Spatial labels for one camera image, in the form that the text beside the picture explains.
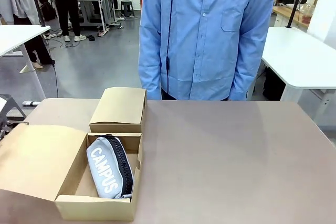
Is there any CAMPUS pencil case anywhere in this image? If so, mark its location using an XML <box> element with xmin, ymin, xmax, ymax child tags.
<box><xmin>86</xmin><ymin>134</ymin><xmax>135</xmax><ymax>200</ymax></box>

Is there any white table with rounded corner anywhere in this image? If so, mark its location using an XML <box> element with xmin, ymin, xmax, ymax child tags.
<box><xmin>0</xmin><ymin>25</ymin><xmax>51</xmax><ymax>99</ymax></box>

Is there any dark plastic stool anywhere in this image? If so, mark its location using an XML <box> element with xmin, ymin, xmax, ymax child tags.
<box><xmin>120</xmin><ymin>0</ymin><xmax>135</xmax><ymax>18</ymax></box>

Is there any closed small cardboard box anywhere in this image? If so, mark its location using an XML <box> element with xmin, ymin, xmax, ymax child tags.
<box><xmin>88</xmin><ymin>87</ymin><xmax>148</xmax><ymax>134</ymax></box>

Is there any person in blue shirt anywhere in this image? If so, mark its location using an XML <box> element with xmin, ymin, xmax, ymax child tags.
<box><xmin>138</xmin><ymin>0</ymin><xmax>275</xmax><ymax>101</ymax></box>

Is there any person in dark trousers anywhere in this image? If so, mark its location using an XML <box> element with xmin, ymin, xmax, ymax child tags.
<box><xmin>13</xmin><ymin>14</ymin><xmax>56</xmax><ymax>69</ymax></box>

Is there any large white table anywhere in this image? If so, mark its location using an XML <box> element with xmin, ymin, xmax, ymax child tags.
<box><xmin>246</xmin><ymin>26</ymin><xmax>336</xmax><ymax>128</ymax></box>

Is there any person's right forearm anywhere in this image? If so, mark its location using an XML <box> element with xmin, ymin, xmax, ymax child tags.
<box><xmin>138</xmin><ymin>48</ymin><xmax>169</xmax><ymax>101</ymax></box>

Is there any grey metal mounting bracket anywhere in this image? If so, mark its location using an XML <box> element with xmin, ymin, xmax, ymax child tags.
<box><xmin>0</xmin><ymin>93</ymin><xmax>29</xmax><ymax>137</ymax></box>

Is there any wooden workbench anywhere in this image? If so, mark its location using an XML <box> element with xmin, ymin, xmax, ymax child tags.
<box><xmin>272</xmin><ymin>3</ymin><xmax>316</xmax><ymax>28</ymax></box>

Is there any person's left forearm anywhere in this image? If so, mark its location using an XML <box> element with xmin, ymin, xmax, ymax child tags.
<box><xmin>227</xmin><ymin>56</ymin><xmax>264</xmax><ymax>101</ymax></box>

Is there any open cardboard box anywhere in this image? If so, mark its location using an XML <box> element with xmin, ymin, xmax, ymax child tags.
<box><xmin>0</xmin><ymin>123</ymin><xmax>144</xmax><ymax>222</ymax></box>

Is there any black tripod pole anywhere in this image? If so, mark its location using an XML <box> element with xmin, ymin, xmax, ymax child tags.
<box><xmin>25</xmin><ymin>0</ymin><xmax>60</xmax><ymax>99</ymax></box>

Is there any black stand with pole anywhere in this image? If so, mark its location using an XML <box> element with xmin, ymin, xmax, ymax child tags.
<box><xmin>285</xmin><ymin>0</ymin><xmax>303</xmax><ymax>30</ymax></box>

